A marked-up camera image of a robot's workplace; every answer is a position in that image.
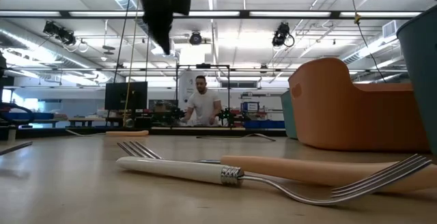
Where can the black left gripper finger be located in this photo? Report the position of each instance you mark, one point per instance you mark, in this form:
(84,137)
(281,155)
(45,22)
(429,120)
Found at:
(162,36)

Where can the grey ceiling air vent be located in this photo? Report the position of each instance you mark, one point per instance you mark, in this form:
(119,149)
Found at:
(389,29)

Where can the black computer monitor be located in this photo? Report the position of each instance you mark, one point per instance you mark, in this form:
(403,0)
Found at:
(116,96)

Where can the person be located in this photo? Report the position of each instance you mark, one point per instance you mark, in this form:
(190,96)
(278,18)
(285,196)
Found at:
(203,106)

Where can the long overhead light bar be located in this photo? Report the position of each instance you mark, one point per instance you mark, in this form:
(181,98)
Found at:
(246,14)

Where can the black ceiling spotlight cluster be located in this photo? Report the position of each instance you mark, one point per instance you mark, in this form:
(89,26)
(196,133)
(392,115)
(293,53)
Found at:
(59,32)

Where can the blue plastic bin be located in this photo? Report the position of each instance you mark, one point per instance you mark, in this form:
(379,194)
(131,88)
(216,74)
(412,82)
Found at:
(423,80)

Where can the blue box with label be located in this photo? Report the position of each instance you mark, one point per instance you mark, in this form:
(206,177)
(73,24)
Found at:
(251,107)

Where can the blue storage crates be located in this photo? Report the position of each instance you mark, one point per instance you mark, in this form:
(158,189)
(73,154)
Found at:
(264,124)

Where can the orange plastic bin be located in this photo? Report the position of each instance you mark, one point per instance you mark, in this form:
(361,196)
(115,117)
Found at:
(341,114)

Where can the teal plastic bin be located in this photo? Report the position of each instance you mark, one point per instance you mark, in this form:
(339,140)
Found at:
(288,114)

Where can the round black ceiling camera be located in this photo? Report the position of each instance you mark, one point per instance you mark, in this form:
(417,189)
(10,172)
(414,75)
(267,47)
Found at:
(195,38)

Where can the black background rig frame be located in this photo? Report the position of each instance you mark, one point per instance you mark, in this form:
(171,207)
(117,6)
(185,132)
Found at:
(203,66)

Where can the black aluminium rig frame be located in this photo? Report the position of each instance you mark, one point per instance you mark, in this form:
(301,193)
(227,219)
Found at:
(205,132)

